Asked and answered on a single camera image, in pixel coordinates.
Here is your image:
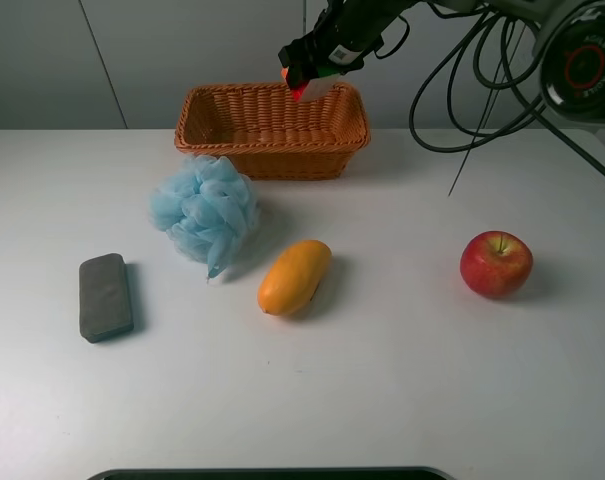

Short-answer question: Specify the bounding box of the orange wicker basket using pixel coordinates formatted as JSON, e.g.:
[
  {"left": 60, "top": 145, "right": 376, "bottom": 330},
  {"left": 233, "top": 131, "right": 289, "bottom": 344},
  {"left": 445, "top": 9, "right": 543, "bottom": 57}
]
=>
[{"left": 174, "top": 82, "right": 371, "bottom": 181}]

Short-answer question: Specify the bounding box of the blue mesh bath loofah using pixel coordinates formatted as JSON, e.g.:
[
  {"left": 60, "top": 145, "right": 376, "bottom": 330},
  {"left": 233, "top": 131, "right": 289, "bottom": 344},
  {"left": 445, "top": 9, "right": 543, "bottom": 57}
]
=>
[{"left": 149, "top": 154, "right": 259, "bottom": 279}]

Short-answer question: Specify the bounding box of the grey blackboard eraser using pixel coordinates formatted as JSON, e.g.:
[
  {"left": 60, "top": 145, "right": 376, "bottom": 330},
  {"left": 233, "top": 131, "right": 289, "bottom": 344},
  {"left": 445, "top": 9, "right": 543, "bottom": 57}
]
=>
[{"left": 79, "top": 253, "right": 134, "bottom": 344}]

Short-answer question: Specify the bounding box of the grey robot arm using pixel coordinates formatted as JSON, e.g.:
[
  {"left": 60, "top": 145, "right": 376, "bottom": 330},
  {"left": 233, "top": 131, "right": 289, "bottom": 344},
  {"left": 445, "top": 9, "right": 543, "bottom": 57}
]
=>
[{"left": 278, "top": 0, "right": 605, "bottom": 124}]

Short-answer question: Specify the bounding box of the black cable bundle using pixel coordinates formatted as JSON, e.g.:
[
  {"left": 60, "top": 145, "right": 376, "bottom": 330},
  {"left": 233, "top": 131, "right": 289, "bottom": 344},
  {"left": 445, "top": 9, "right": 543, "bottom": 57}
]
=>
[{"left": 376, "top": 0, "right": 605, "bottom": 197}]

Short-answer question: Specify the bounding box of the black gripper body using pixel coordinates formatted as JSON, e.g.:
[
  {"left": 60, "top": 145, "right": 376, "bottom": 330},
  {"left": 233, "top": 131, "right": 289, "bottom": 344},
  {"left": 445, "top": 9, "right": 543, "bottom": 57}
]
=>
[{"left": 313, "top": 0, "right": 417, "bottom": 72}]

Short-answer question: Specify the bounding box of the colourful puzzle cube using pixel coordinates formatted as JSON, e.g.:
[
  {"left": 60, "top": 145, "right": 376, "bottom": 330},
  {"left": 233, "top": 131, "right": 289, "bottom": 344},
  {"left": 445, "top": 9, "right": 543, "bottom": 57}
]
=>
[{"left": 281, "top": 65, "right": 330, "bottom": 103}]

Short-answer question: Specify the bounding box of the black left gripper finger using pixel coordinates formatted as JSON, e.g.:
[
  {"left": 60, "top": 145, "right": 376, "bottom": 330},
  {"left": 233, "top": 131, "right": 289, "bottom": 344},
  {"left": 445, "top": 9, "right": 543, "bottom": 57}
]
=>
[{"left": 278, "top": 33, "right": 328, "bottom": 90}]

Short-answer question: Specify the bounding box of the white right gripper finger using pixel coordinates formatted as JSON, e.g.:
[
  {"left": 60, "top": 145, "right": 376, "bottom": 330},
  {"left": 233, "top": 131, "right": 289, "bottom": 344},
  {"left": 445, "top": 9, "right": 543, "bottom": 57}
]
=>
[{"left": 301, "top": 72, "right": 343, "bottom": 102}]

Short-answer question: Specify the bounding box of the yellow mango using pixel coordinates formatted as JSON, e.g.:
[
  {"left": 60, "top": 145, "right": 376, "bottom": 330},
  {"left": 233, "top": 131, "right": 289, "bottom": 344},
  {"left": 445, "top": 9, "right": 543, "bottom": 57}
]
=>
[{"left": 257, "top": 240, "right": 332, "bottom": 316}]

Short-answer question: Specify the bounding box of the red apple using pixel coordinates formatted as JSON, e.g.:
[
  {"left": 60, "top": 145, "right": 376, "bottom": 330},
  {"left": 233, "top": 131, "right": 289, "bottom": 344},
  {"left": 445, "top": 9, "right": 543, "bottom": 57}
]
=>
[{"left": 459, "top": 231, "right": 534, "bottom": 299}]

